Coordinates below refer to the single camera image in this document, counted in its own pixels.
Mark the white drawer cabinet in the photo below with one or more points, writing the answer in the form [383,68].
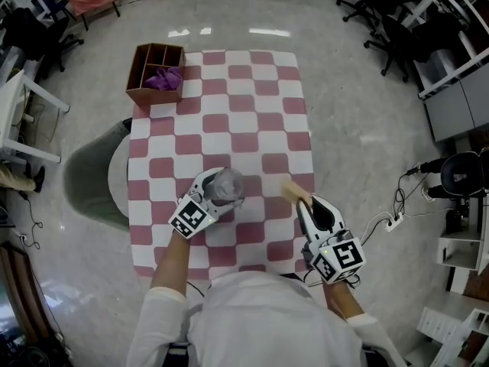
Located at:
[439,323]

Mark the white power strip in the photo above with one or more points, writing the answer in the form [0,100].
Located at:
[394,221]

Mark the beige loofah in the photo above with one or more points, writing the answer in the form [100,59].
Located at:
[296,191]

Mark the white open cube shelf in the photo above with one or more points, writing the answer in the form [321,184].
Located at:
[458,249]

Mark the brown wooden divided box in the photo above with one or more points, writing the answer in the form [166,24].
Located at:
[149,96]

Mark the white table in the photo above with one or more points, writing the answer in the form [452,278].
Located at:
[11,101]

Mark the light grey cabinet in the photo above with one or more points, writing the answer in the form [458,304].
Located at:
[454,109]

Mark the clear drinking glass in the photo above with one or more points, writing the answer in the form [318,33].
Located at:
[227,184]

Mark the pink white checkered tablecloth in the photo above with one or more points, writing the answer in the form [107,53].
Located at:
[244,121]

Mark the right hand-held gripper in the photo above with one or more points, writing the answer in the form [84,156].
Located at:
[336,258]

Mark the person's left forearm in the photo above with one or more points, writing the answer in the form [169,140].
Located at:
[172,262]

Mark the person's white shirt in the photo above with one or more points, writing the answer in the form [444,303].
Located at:
[263,319]

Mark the purple cloth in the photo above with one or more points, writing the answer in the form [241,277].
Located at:
[164,78]

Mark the brown wooden frame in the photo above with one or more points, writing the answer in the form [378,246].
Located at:
[17,289]

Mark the person's right forearm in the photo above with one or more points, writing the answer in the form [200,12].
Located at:
[342,298]

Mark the grey round chair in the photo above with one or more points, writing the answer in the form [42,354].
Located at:
[86,182]

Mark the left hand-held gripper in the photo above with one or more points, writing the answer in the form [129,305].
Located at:
[191,216]

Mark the white metal shelf rack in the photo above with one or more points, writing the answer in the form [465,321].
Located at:
[454,21]

